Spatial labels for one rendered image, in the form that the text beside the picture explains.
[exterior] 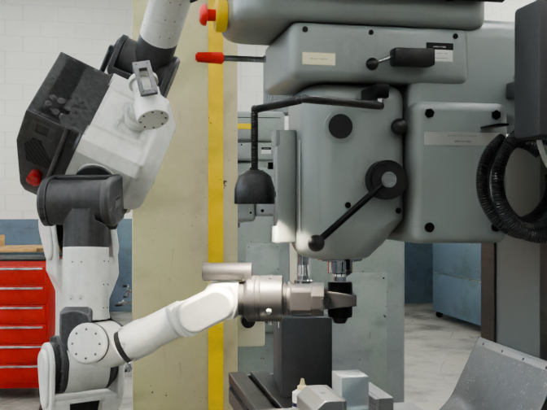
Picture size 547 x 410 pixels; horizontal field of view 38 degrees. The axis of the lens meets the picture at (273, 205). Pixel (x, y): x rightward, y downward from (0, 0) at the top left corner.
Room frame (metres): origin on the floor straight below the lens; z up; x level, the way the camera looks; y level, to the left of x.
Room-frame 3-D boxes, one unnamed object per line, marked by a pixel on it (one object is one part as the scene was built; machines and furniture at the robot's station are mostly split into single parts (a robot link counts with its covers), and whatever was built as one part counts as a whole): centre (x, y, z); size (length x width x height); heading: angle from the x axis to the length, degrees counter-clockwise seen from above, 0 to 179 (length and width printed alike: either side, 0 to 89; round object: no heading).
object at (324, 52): (1.52, -0.17, 1.68); 0.34 x 0.24 x 0.10; 102
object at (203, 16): (1.46, 0.12, 1.76); 0.04 x 0.03 x 0.04; 12
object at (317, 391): (1.44, -0.09, 1.05); 0.12 x 0.06 x 0.04; 13
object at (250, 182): (1.41, 0.03, 1.44); 0.07 x 0.07 x 0.06
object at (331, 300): (1.48, -0.12, 1.23); 0.06 x 0.02 x 0.03; 87
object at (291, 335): (1.96, -0.07, 1.06); 0.22 x 0.12 x 0.20; 5
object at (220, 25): (1.47, 0.10, 1.76); 0.06 x 0.02 x 0.06; 12
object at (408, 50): (1.40, -0.22, 1.66); 0.12 x 0.04 x 0.04; 102
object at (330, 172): (1.52, -0.13, 1.47); 0.21 x 0.19 x 0.32; 12
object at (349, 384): (1.45, -0.14, 1.07); 0.06 x 0.05 x 0.06; 13
